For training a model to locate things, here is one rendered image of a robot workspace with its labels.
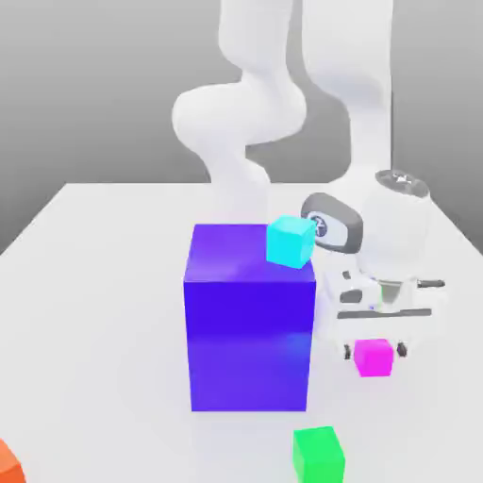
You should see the small magenta cube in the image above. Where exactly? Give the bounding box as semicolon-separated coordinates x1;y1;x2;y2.
353;338;395;379

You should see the small cyan cube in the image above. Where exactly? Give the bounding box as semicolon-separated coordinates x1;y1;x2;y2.
265;214;318;271

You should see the small green cube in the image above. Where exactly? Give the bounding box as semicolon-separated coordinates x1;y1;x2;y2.
292;425;347;483

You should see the large orange box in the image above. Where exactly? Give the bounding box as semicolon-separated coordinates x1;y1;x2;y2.
0;437;28;483

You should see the large purple box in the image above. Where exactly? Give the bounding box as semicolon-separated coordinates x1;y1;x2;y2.
183;223;317;413

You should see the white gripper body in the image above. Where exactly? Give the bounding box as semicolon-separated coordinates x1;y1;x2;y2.
331;307;435;345

